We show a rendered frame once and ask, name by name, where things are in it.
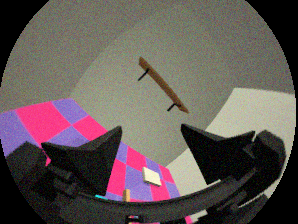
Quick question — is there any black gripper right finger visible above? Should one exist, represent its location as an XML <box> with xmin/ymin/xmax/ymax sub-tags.
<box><xmin>181</xmin><ymin>124</ymin><xmax>255</xmax><ymax>185</ymax></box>

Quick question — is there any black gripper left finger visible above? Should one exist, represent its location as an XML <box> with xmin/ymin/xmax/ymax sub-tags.
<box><xmin>40</xmin><ymin>125</ymin><xmax>122</xmax><ymax>196</ymax></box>

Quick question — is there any cream flat block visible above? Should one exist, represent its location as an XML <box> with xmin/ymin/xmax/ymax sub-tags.
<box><xmin>141</xmin><ymin>167</ymin><xmax>162</xmax><ymax>186</ymax></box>

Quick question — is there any tan wooden bar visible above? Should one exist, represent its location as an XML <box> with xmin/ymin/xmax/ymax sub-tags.
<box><xmin>122</xmin><ymin>189</ymin><xmax>130</xmax><ymax>201</ymax></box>

